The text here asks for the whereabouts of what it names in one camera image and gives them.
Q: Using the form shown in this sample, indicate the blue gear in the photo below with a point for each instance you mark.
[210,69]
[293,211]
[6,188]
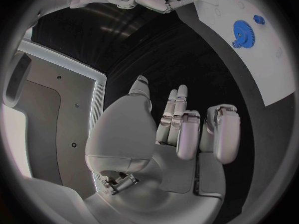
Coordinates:
[244,33]

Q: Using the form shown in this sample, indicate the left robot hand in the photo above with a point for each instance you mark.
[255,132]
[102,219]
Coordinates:
[130,138]

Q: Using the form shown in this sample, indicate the white task board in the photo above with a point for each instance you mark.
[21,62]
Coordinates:
[268,63]

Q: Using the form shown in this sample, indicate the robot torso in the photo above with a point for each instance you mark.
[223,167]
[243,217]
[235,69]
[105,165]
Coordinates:
[46,115]

